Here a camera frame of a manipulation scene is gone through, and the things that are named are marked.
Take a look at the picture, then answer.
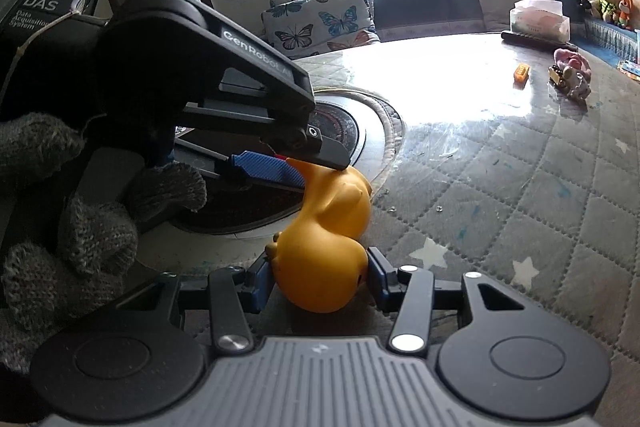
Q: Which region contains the grey knitted gloved hand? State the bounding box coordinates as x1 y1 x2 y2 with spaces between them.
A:
1 114 207 374

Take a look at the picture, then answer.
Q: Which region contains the round induction cooktop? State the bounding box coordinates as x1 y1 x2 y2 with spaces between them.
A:
167 90 405 236

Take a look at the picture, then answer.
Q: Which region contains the butterfly print pillow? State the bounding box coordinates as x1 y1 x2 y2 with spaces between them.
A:
262 0 380 60

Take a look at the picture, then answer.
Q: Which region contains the quilted grey table mat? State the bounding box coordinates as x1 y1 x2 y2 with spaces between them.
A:
134 31 640 427

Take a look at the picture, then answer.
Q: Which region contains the blue sofa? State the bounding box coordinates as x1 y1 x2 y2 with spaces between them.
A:
374 0 638 66

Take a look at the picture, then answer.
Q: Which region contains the small orange toy block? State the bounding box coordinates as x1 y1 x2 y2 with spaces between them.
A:
513 63 530 86

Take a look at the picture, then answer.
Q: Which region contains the clear plastic container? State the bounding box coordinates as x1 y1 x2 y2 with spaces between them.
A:
510 0 570 43

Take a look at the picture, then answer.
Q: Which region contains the pink toy pile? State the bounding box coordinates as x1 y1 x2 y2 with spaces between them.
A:
548 48 592 103

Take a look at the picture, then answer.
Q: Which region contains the plush toys row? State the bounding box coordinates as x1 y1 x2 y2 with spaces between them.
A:
578 0 634 30

